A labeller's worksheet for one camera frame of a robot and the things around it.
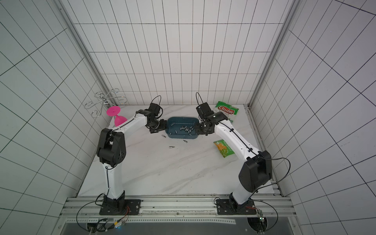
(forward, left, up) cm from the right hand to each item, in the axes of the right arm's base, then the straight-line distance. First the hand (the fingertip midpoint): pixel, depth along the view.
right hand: (194, 130), depth 83 cm
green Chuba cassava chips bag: (+32, -27, -16) cm, 44 cm away
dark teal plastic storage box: (+16, +15, -17) cm, 28 cm away
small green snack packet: (-4, -20, -14) cm, 25 cm away
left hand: (+6, +21, -11) cm, 25 cm away
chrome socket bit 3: (+13, +9, -16) cm, 23 cm away
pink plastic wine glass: (+4, +45, +10) cm, 46 cm away
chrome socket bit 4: (+12, +6, -16) cm, 21 cm away
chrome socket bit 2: (+3, +7, -17) cm, 18 cm away
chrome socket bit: (-3, +15, -17) cm, 22 cm away
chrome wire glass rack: (+9, +53, +12) cm, 55 cm away
